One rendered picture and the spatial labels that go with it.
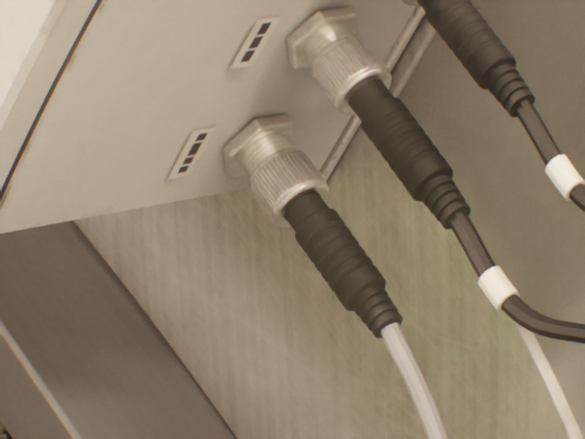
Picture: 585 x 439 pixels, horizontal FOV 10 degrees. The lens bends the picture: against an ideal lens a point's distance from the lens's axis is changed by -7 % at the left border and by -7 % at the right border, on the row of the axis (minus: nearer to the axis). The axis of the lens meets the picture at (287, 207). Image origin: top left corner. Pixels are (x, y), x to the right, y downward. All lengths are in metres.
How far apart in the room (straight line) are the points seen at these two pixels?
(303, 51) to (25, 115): 0.08
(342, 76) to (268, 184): 0.04
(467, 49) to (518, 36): 0.05
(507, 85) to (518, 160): 0.06
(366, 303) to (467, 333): 0.04
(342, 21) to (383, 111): 0.03
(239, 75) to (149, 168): 0.03
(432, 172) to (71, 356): 0.15
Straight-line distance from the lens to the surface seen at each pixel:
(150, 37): 0.79
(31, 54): 0.77
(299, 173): 0.84
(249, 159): 0.85
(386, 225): 0.87
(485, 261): 0.80
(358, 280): 0.83
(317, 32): 0.82
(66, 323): 0.93
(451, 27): 0.79
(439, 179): 0.80
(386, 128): 0.81
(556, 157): 0.77
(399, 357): 0.82
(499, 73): 0.78
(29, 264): 0.95
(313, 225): 0.83
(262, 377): 0.91
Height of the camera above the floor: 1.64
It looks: 8 degrees down
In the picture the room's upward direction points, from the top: 3 degrees counter-clockwise
